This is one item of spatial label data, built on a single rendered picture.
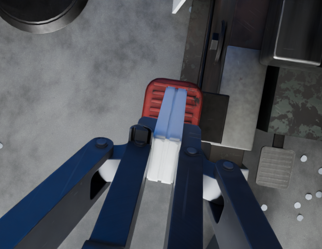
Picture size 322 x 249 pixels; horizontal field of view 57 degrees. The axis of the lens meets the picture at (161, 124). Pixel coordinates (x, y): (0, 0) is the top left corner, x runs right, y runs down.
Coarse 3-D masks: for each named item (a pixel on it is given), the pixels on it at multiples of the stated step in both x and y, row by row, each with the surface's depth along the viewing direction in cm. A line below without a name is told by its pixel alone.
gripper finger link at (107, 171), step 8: (144, 120) 18; (152, 120) 18; (152, 128) 17; (120, 152) 15; (112, 160) 14; (120, 160) 15; (104, 168) 15; (112, 168) 15; (96, 176) 15; (104, 176) 15; (112, 176) 15
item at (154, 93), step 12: (156, 84) 30; (168, 84) 30; (180, 84) 30; (192, 84) 30; (156, 96) 30; (192, 96) 30; (144, 108) 31; (156, 108) 30; (192, 108) 30; (192, 120) 30
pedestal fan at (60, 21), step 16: (0, 0) 103; (16, 0) 102; (32, 0) 102; (48, 0) 102; (64, 0) 102; (80, 0) 102; (0, 16) 106; (16, 16) 103; (32, 16) 103; (48, 16) 102; (64, 16) 103; (32, 32) 106; (48, 32) 106
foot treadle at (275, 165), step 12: (276, 144) 90; (264, 156) 90; (276, 156) 90; (288, 156) 90; (264, 168) 90; (276, 168) 90; (288, 168) 90; (264, 180) 91; (276, 180) 90; (288, 180) 90
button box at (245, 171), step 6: (210, 12) 78; (210, 18) 78; (210, 24) 77; (210, 30) 78; (204, 54) 77; (204, 60) 77; (204, 66) 77; (204, 156) 50; (240, 168) 44; (246, 168) 45; (246, 174) 44; (246, 180) 45
